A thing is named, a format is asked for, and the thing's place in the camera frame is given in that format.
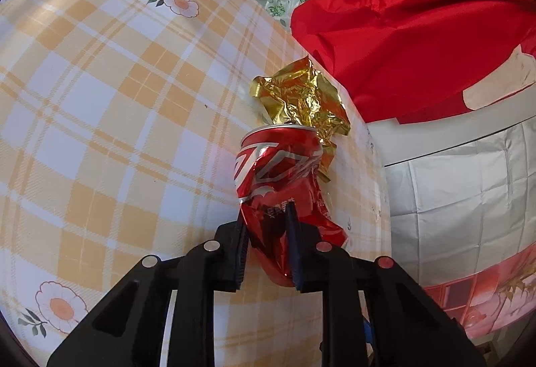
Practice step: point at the crushed red soda can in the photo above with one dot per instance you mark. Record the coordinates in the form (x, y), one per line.
(277, 165)

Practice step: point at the gold crumpled foil wrapper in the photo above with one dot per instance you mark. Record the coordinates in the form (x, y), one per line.
(300, 94)

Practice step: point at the red hanging apron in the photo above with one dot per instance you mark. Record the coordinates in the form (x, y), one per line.
(421, 60)

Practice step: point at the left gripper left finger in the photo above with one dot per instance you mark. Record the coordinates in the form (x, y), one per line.
(161, 308)

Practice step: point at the white wall cover sheet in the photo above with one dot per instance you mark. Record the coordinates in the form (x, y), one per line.
(465, 209)

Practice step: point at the yellow plaid floral tablecloth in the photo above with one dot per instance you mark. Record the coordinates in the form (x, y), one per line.
(120, 122)

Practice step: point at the red printed backdrop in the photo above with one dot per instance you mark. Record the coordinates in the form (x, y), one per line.
(493, 298)

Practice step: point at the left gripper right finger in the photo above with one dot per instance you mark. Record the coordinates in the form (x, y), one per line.
(374, 313)

